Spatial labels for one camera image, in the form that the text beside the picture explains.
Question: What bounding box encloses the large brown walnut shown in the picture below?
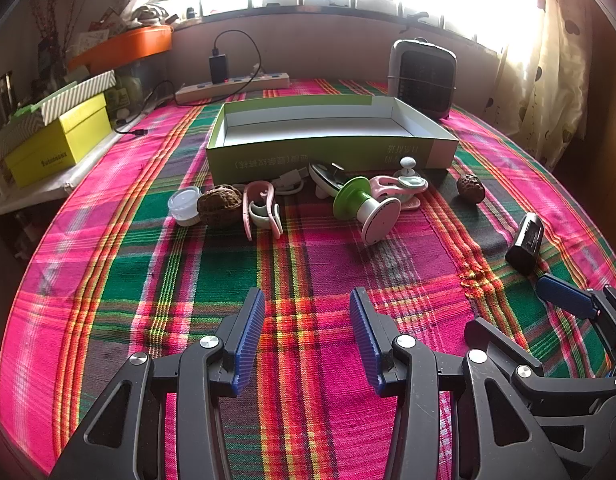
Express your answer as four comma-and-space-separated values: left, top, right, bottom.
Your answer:
197, 185, 245, 226

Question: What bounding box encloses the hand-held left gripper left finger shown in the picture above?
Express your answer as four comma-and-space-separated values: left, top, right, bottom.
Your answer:
48, 287, 266, 480

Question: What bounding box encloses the yellow box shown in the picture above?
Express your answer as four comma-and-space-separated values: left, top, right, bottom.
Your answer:
5, 92, 113, 188

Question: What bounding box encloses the white black oval gadget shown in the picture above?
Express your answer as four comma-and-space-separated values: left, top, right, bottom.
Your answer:
308, 160, 349, 200

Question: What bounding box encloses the pink white clip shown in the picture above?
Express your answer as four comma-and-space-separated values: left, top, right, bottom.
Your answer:
242, 180, 285, 242
369, 174, 429, 211

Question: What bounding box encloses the small brown walnut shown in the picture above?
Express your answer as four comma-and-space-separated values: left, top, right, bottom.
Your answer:
457, 173, 485, 204

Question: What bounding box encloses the white cable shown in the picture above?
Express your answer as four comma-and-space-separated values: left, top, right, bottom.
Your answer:
273, 167, 309, 196

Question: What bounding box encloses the white black fan heater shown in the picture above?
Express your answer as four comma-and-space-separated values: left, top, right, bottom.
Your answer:
387, 37, 459, 121

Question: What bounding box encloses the black loose cable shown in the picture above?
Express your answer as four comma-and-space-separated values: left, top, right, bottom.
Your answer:
114, 80, 177, 137

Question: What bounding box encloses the green white cardboard box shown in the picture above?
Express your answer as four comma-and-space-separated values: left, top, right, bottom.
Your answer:
205, 94, 459, 187

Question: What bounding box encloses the pile of papers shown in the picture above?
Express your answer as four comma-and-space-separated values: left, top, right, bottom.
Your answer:
105, 0, 189, 28

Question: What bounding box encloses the cream spotted curtain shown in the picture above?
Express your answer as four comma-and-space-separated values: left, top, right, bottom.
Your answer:
480, 0, 609, 171

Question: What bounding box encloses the orange box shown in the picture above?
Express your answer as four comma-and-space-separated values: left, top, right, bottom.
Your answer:
68, 25, 173, 72

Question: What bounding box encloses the white shelf board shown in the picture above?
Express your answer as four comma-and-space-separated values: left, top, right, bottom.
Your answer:
0, 130, 118, 221

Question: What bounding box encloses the black rectangular device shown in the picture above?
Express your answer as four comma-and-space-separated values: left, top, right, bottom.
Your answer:
504, 212, 545, 276

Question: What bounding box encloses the green white spool-shaped gadget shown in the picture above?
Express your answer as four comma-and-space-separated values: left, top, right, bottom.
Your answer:
333, 176, 403, 247

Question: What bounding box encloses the white knob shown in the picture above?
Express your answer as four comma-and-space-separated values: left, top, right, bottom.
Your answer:
393, 156, 429, 191

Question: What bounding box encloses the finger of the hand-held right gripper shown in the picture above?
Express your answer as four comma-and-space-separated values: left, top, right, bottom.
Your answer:
463, 317, 616, 416
535, 274, 616, 376

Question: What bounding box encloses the black charger adapter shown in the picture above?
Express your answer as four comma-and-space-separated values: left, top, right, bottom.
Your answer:
209, 49, 229, 84

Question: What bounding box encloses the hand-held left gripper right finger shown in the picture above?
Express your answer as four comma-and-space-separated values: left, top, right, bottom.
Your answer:
350, 287, 571, 480

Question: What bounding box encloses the white power strip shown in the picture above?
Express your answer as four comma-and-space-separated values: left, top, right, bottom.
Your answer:
175, 71, 291, 107

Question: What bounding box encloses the small clear plastic jar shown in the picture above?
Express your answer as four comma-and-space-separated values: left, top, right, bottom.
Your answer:
168, 186, 203, 227

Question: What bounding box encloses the striped grey white box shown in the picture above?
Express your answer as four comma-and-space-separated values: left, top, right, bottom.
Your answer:
0, 70, 117, 161

